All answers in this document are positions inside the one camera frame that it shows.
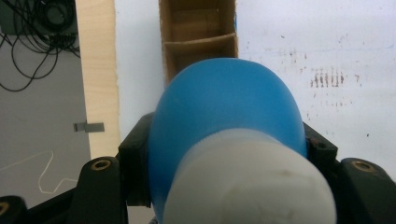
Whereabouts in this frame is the blue bottle with white cap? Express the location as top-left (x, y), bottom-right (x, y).
top-left (148, 57), bottom-right (339, 224)

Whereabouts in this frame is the tangle of black floor cables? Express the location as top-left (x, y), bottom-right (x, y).
top-left (0, 0), bottom-right (82, 93)

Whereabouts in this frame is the white table mat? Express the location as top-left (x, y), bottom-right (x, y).
top-left (113, 0), bottom-right (396, 183)

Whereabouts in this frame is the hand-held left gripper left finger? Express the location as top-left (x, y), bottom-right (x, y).
top-left (118, 112), bottom-right (157, 208)

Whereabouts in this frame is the black tape strip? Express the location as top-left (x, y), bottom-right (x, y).
top-left (73, 121), bottom-right (106, 133)

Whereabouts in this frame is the dark floor case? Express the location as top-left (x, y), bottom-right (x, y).
top-left (0, 0), bottom-right (78, 35)

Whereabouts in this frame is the thin white floor cable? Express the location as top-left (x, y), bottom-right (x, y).
top-left (0, 149), bottom-right (79, 196)

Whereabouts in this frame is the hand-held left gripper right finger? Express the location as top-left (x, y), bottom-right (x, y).
top-left (303, 121), bottom-right (339, 175)

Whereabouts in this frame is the blue cardboard box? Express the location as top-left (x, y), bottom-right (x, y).
top-left (158, 0), bottom-right (240, 87)

